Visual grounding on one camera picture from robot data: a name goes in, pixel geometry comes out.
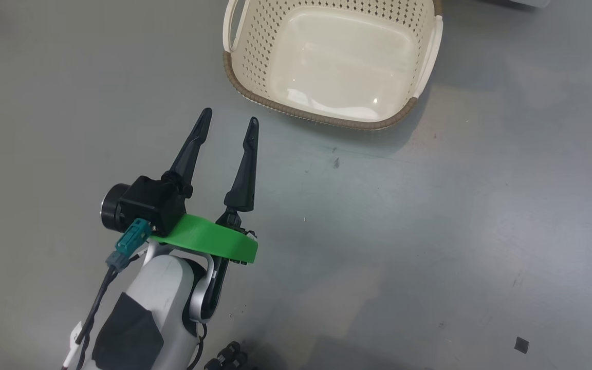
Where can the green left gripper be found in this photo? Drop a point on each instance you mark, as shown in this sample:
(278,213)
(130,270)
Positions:
(203,237)

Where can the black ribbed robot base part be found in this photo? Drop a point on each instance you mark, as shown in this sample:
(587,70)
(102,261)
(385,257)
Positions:
(229,357)

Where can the cream perforated laundry basket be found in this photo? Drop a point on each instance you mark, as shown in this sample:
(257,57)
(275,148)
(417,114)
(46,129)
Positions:
(337,61)

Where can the small black floor patch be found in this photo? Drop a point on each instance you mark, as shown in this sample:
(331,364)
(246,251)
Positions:
(521,345)

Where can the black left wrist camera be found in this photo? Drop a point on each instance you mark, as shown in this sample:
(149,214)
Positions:
(144,203)

